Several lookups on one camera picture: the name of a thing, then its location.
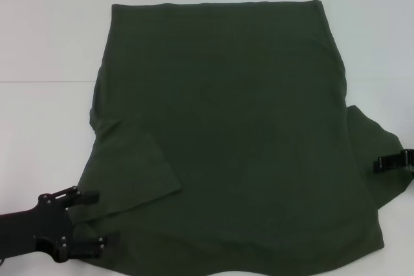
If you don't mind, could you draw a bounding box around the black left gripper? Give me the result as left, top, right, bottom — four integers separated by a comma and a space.
0, 186, 121, 263

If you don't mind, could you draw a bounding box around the dark green t-shirt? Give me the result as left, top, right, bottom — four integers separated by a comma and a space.
69, 0, 414, 266

